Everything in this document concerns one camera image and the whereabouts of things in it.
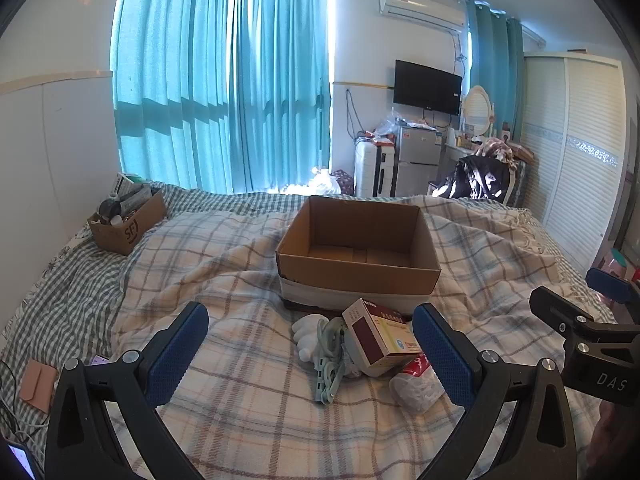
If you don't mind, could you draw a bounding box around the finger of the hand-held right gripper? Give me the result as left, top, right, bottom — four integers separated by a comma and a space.
529, 286, 599, 342
586, 267, 635, 306

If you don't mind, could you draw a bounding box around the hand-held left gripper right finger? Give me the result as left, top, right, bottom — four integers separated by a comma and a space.
412, 302, 598, 480

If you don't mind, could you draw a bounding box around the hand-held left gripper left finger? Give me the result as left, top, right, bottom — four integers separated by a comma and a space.
44, 301, 210, 480

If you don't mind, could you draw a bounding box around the white and red plastic packet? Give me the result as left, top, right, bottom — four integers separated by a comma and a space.
389, 352, 451, 415

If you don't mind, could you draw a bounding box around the red and white medicine box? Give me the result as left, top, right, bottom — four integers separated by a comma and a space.
341, 298, 426, 378

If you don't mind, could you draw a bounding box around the pale green cable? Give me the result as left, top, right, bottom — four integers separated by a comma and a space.
314, 316, 351, 405

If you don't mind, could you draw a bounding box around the large cardboard box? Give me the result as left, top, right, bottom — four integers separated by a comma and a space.
275, 195, 442, 313

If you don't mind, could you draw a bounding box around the white glove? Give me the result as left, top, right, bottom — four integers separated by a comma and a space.
291, 314, 331, 363

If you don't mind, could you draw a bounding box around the person's right forearm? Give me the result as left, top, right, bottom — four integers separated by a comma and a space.
592, 400, 640, 480

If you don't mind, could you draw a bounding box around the pink plastic container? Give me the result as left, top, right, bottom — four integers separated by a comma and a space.
600, 247, 635, 281

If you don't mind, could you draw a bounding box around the beige plaid blanket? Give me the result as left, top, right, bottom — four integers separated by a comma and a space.
112, 195, 616, 480

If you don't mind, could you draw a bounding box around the green gingham bed sheet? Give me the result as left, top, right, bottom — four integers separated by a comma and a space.
0, 182, 321, 466

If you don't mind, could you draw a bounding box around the white slatted wardrobe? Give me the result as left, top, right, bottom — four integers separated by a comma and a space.
520, 52, 632, 276

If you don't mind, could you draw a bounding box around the small cardboard box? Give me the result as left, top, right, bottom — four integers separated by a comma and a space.
87, 187, 168, 257

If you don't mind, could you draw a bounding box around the pink wallet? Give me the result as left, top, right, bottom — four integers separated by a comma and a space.
20, 358, 61, 414

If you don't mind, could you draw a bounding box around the dark clothing on chair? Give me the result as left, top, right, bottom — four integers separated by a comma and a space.
430, 155, 516, 206

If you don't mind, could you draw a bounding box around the floral patterned cloth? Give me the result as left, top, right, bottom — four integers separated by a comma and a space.
472, 139, 516, 163

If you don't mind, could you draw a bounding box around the green and white carton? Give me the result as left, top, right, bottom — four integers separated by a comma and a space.
116, 172, 152, 197

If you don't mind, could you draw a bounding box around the white dressing table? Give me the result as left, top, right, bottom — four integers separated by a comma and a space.
442, 137, 481, 181

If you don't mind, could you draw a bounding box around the phone with lit screen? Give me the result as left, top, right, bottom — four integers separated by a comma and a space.
5, 442, 38, 480

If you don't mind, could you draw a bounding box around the silver mini fridge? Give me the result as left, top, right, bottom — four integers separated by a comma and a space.
394, 125, 442, 198

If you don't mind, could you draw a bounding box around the white suitcase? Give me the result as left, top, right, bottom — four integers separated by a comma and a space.
354, 140, 398, 198

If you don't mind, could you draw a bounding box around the oval white mirror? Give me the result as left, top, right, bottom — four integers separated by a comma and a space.
461, 85, 493, 138

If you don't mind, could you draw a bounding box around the white plastic bag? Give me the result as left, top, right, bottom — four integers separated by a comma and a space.
305, 167, 342, 196

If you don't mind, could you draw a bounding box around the narrow teal curtain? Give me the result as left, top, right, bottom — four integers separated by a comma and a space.
465, 0, 525, 143

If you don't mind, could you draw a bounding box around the clear plastic bag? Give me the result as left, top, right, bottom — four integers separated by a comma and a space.
372, 110, 401, 139

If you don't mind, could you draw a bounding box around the wide teal curtain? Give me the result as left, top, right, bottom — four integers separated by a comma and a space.
110, 0, 238, 193

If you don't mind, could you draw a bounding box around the white air conditioner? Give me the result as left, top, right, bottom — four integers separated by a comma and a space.
377, 0, 467, 33

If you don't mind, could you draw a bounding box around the thin white cable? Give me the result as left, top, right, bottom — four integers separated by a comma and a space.
0, 400, 48, 443

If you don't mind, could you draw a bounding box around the black wall television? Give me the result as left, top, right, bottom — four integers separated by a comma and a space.
392, 59, 463, 117

